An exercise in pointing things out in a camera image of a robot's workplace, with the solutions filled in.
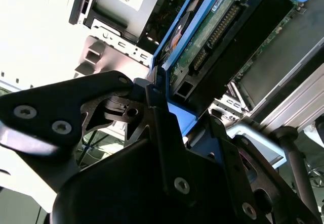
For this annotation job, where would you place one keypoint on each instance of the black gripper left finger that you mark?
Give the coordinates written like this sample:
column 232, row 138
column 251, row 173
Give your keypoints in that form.
column 50, row 102

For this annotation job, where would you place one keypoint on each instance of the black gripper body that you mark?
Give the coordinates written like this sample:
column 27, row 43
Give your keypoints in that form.
column 121, row 183

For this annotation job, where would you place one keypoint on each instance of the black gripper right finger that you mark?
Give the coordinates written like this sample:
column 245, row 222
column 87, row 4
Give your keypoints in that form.
column 253, row 178

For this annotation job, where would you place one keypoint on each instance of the hard disk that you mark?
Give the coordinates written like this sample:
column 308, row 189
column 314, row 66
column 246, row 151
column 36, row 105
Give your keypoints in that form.
column 215, row 44

